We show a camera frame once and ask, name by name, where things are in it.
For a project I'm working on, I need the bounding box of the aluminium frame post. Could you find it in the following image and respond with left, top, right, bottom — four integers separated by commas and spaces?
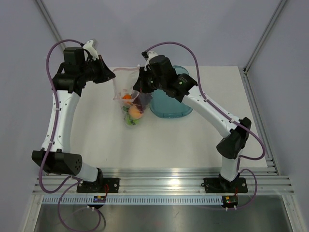
243, 0, 289, 74
35, 0, 79, 74

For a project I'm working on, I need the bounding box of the toy mango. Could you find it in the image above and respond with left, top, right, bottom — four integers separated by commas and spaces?
122, 94, 132, 105

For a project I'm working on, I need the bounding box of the right aluminium frame post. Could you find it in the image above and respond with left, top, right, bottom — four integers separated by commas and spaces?
243, 0, 289, 74

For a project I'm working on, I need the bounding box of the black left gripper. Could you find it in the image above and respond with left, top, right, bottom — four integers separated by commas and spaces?
79, 55, 115, 84

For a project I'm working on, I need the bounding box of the teal plastic tray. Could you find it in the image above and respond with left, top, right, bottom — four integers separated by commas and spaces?
149, 65, 194, 119

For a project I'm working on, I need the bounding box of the orange toy peach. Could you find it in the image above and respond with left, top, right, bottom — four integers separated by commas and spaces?
128, 105, 143, 119

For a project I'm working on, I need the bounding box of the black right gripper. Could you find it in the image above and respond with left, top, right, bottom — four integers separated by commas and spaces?
134, 67, 166, 94

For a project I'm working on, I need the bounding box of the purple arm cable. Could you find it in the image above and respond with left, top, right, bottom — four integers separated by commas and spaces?
38, 38, 107, 230
144, 42, 266, 210

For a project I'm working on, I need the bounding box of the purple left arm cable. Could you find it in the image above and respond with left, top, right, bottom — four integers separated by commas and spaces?
38, 38, 107, 230

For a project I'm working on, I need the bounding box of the left aluminium frame post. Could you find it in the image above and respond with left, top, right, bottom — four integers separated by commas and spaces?
35, 0, 79, 74

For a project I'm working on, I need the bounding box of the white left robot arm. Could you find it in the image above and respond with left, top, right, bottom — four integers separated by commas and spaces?
32, 45, 115, 194

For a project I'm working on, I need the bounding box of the white slotted cable duct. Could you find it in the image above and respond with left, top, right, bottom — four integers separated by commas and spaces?
42, 195, 223, 205

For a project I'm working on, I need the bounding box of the clear zip top bag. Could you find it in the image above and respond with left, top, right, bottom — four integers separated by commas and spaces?
112, 67, 152, 126

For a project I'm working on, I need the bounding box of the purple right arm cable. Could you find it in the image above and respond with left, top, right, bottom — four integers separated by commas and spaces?
144, 42, 266, 210

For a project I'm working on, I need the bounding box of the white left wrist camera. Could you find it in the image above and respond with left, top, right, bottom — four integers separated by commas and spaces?
82, 39, 99, 60

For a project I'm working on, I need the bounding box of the aluminium rail base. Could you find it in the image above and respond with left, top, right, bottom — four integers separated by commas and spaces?
32, 166, 295, 196

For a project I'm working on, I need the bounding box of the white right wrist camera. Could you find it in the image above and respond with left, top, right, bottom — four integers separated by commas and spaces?
141, 51, 158, 72

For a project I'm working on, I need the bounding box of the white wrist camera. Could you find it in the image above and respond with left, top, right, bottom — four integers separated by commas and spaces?
141, 51, 158, 72
82, 39, 99, 60

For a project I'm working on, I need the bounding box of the purple toy grape bunch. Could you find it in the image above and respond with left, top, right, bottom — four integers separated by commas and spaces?
133, 93, 152, 112

